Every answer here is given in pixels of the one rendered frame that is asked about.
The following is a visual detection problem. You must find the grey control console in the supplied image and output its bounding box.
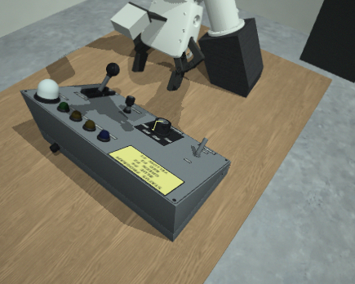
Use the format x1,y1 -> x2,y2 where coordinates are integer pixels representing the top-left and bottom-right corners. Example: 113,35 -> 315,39
20,63 -> 231,242

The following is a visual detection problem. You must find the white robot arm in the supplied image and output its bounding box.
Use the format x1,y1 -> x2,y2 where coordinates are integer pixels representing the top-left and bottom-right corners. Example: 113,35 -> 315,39
111,0 -> 245,40

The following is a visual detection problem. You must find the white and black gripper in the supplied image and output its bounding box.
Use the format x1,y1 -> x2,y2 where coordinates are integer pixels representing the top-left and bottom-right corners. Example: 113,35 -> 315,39
132,0 -> 205,91

